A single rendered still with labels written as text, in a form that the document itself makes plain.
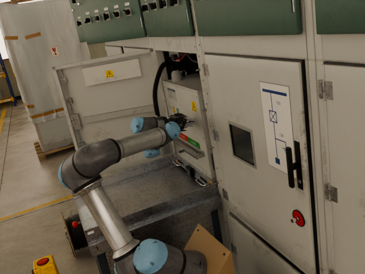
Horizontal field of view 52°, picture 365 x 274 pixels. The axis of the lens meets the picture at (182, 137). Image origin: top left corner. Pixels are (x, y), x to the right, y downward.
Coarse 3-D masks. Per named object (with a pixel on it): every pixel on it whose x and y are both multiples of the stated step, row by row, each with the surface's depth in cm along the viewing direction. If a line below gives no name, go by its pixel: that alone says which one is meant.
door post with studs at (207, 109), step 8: (192, 0) 156; (192, 8) 159; (192, 16) 161; (200, 48) 162; (200, 56) 165; (200, 64) 167; (200, 72) 170; (208, 96) 169; (208, 104) 172; (208, 112) 174; (208, 120) 178; (216, 152) 179; (216, 160) 182; (216, 168) 184; (216, 176) 188; (224, 200) 186; (224, 208) 189; (224, 216) 193; (232, 256) 198
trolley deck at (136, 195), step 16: (144, 176) 231; (160, 176) 227; (176, 176) 222; (192, 176) 218; (112, 192) 217; (128, 192) 213; (144, 192) 209; (160, 192) 206; (176, 192) 203; (80, 208) 205; (128, 208) 195; (144, 208) 192; (192, 208) 184; (208, 208) 188; (96, 224) 186; (144, 224) 178; (160, 224) 179; (176, 224) 182
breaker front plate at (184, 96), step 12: (168, 84) 213; (168, 96) 219; (180, 96) 200; (192, 96) 185; (168, 108) 225; (180, 108) 206; (192, 132) 199; (204, 144) 188; (180, 156) 230; (192, 156) 208; (204, 168) 198
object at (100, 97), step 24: (72, 72) 228; (96, 72) 226; (120, 72) 227; (144, 72) 230; (72, 96) 233; (96, 96) 234; (120, 96) 234; (144, 96) 235; (72, 120) 236; (96, 120) 237; (120, 120) 239; (120, 168) 250
